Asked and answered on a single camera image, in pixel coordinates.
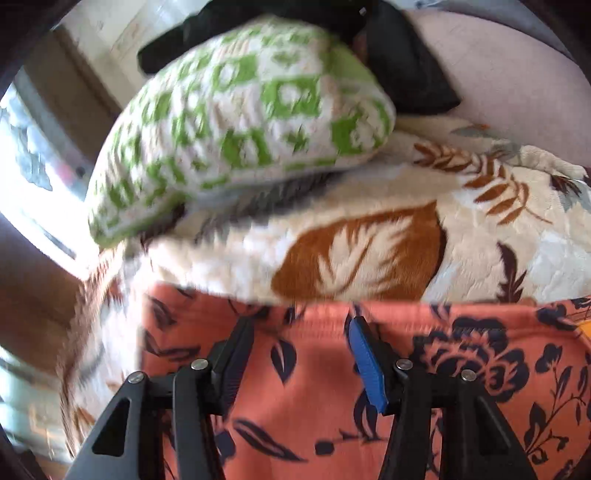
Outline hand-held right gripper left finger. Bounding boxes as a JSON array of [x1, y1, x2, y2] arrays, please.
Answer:
[[64, 316, 256, 480]]

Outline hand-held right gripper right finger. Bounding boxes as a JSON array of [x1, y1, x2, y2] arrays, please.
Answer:
[[348, 316, 540, 480]]

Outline orange floral garment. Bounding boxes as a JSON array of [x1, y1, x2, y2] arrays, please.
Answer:
[[139, 281, 591, 480]]

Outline cream leaf-print blanket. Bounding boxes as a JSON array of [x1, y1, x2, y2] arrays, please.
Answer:
[[55, 115, 591, 462]]

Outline green and white checked pillow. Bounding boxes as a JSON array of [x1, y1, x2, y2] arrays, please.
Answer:
[[85, 14, 398, 247]]

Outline stained glass window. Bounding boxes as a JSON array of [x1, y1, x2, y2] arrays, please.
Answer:
[[0, 69, 93, 278]]

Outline black cloth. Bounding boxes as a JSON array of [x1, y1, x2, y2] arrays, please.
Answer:
[[136, 0, 462, 116]]

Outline pink bolster cushion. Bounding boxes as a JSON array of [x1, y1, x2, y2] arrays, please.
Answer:
[[402, 9, 578, 153]]

